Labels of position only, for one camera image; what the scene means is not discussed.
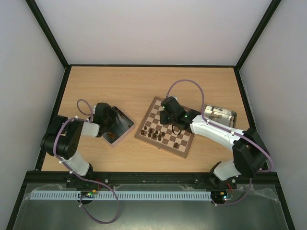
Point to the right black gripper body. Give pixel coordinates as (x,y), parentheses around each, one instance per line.
(164,117)

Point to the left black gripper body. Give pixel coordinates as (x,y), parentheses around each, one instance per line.
(108,120)

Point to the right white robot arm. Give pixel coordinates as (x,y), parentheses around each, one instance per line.
(248,149)

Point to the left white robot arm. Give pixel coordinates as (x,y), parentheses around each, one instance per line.
(62,138)

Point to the pile of dark chess pieces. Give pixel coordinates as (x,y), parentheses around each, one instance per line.
(110,135)

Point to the wooden chess board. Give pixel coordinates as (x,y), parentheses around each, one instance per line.
(172,133)

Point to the pink tin tray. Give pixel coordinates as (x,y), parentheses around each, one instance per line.
(122,128)

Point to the gold tin tray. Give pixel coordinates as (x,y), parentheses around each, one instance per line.
(220,115)

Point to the black frame rail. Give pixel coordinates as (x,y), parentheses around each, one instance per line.
(199,180)

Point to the light blue cable duct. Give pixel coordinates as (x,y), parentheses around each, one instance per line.
(123,195)

